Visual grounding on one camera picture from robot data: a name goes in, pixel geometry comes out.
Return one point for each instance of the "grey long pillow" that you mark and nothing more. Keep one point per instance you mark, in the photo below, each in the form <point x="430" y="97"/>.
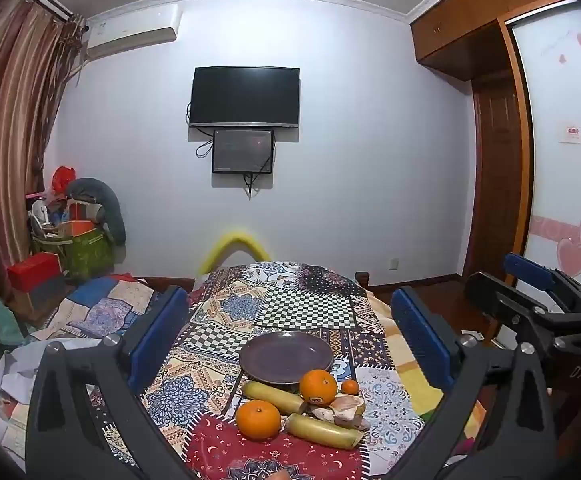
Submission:
<point x="110" y="210"/>

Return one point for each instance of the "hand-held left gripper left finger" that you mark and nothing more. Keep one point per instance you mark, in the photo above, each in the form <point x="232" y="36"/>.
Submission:
<point x="159" y="332"/>

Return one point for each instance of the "striped brown curtain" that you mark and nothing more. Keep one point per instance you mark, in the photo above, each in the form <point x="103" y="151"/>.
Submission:
<point x="10" y="135"/>

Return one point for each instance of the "large plain orange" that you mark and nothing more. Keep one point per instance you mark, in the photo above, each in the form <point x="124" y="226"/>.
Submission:
<point x="258" y="420"/>

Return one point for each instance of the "peeled pomelo segment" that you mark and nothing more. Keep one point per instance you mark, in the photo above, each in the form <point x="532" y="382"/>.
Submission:
<point x="348" y="404"/>
<point x="343" y="420"/>

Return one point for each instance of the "brown wooden door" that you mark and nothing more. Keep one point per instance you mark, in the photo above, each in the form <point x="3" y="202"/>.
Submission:
<point x="497" y="180"/>

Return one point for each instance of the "wooden overhead cabinet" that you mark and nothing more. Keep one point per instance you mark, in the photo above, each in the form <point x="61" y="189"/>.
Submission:
<point x="475" y="15"/>

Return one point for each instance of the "wooden bed post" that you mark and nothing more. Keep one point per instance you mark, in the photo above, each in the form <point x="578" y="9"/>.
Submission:
<point x="363" y="279"/>

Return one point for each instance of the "purple plate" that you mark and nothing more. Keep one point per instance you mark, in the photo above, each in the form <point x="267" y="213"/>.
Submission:
<point x="285" y="357"/>

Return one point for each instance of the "white paper scrap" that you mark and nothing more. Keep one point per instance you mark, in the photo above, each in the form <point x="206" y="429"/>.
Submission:
<point x="471" y="336"/>

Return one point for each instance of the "small black wall monitor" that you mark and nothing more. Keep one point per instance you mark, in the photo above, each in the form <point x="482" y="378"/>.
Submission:
<point x="243" y="151"/>

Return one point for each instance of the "white wall socket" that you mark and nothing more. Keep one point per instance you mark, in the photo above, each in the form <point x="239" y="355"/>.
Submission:
<point x="394" y="264"/>

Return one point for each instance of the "small tangerine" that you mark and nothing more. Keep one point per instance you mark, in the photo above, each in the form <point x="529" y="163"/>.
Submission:
<point x="350" y="386"/>

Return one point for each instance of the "patchwork printed blanket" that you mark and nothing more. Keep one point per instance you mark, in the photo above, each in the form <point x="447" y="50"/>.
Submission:
<point x="250" y="300"/>

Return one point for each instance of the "teal soft toy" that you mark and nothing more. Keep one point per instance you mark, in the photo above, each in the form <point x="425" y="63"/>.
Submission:
<point x="0" y="322"/>

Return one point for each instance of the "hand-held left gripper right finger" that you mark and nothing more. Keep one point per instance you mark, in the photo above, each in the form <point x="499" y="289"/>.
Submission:
<point x="420" y="332"/>

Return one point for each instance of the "white heart-print wardrobe door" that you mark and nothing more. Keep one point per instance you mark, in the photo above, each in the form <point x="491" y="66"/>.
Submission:
<point x="560" y="160"/>

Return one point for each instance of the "red plastic bag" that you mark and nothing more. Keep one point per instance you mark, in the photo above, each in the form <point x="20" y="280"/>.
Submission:
<point x="63" y="180"/>

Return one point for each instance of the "green storage bag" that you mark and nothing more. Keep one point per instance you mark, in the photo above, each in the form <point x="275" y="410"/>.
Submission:
<point x="88" y="255"/>

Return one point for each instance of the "yellow banana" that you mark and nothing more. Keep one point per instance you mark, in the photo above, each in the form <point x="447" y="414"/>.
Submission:
<point x="275" y="397"/>
<point x="320" y="432"/>

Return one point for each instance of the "white air conditioner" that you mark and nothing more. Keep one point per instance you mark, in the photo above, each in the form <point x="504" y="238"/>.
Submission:
<point x="130" y="30"/>

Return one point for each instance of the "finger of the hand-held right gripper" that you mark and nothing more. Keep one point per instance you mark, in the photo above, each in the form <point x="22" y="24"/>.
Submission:
<point x="525" y="270"/>
<point x="495" y="300"/>

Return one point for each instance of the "red box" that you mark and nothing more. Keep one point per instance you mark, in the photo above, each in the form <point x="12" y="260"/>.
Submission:
<point x="33" y="270"/>

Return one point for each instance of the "black wall television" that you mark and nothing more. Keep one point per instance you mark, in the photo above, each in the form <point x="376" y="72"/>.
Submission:
<point x="245" y="96"/>

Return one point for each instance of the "large orange with sticker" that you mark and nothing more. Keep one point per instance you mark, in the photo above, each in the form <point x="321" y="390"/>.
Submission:
<point x="318" y="385"/>

